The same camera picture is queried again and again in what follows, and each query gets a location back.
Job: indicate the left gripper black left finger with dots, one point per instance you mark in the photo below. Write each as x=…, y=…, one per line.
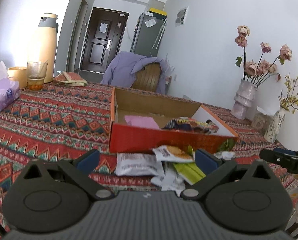
x=52, y=196

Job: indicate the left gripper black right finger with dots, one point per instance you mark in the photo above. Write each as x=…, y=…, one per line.
x=240, y=198

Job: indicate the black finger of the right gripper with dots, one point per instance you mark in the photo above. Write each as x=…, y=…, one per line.
x=283, y=157

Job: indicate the green snack bar packet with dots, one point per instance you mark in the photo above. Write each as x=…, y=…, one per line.
x=189, y=172

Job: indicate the white grey snack packet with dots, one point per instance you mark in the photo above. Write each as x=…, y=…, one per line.
x=138, y=164

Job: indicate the white cracker snack packet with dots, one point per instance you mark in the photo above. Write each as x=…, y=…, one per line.
x=172, y=154

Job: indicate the pink snack packet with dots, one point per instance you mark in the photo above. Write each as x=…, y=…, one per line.
x=141, y=121

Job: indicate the small floral vase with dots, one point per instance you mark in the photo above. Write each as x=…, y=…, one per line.
x=275, y=125

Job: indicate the white packet by box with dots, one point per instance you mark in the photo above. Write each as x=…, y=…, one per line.
x=226, y=155

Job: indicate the glass jar by vase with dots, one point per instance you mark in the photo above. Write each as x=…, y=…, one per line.
x=261, y=120

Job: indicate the yellow flower sprigs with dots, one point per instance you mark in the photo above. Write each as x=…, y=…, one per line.
x=289, y=100

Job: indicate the patterned red tablecloth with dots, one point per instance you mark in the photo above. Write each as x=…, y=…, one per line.
x=56, y=123

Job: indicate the pink textured vase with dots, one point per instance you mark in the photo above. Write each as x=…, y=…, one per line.
x=244, y=99

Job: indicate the white crumpled snack packet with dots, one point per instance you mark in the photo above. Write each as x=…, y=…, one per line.
x=171, y=181

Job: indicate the dried pink roses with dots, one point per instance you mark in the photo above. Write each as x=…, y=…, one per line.
x=259, y=68

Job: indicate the dark colourful snack packet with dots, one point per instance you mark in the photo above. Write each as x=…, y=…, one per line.
x=192, y=125

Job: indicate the red cardboard snack box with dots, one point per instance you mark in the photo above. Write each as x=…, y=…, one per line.
x=125, y=138

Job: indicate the purple tissue box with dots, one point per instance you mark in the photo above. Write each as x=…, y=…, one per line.
x=9, y=89

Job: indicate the folded patterned cloth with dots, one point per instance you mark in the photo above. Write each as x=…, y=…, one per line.
x=70, y=79

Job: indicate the cream round container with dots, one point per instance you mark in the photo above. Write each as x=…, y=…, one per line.
x=18, y=74

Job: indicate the glass cup with tea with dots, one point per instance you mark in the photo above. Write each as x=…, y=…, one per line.
x=36, y=73

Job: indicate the purple jacket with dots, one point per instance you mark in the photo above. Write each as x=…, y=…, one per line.
x=122, y=70

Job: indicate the wooden chair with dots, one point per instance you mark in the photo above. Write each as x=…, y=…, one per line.
x=148, y=77

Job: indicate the cream thermos jug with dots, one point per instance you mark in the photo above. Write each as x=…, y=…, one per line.
x=47, y=30

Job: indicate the dark brown door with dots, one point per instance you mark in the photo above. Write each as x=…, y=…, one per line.
x=104, y=35

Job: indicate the grey refrigerator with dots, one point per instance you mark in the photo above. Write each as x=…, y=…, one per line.
x=148, y=34

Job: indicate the yellow box on fridge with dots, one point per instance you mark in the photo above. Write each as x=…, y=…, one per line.
x=158, y=12

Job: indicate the wall panel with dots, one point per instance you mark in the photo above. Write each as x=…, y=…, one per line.
x=181, y=17

